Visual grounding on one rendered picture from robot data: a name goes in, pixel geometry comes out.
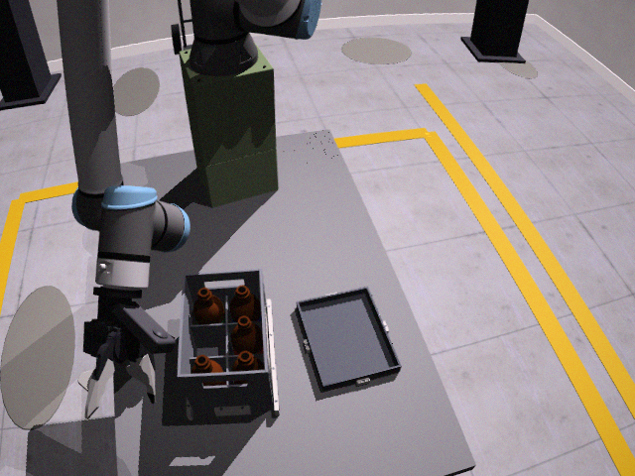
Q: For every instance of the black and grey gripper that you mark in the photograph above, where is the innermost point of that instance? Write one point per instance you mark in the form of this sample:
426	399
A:
119	342

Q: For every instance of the black plastic bottle crate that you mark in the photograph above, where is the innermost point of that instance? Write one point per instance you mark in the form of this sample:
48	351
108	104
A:
211	340

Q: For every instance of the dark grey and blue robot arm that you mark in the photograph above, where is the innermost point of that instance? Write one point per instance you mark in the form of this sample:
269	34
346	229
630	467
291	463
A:
132	219

